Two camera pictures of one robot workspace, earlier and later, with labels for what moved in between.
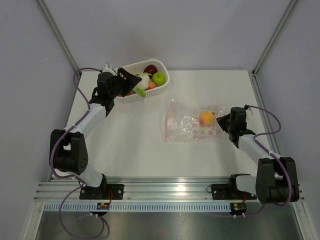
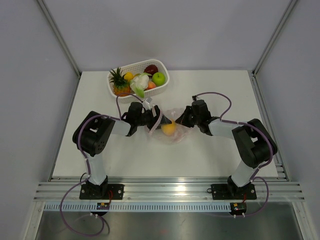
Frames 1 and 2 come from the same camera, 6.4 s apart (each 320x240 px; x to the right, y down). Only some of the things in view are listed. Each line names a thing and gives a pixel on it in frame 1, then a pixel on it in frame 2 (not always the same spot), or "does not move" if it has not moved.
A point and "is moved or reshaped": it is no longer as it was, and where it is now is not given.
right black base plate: x=230 y=192 does not move
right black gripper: x=221 y=121 to x=183 y=119
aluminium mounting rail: x=55 y=188 does not move
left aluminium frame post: x=61 y=37 does not move
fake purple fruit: x=150 y=69 does not move
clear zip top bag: x=187 y=123 is moved or reshaped
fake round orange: x=206 y=118 is moved or reshaped
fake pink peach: x=151 y=85 does not move
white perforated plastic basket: x=139 y=67 does not move
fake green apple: x=159 y=78 does not move
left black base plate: x=106 y=192 does not move
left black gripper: x=129 y=83 to x=153 y=120
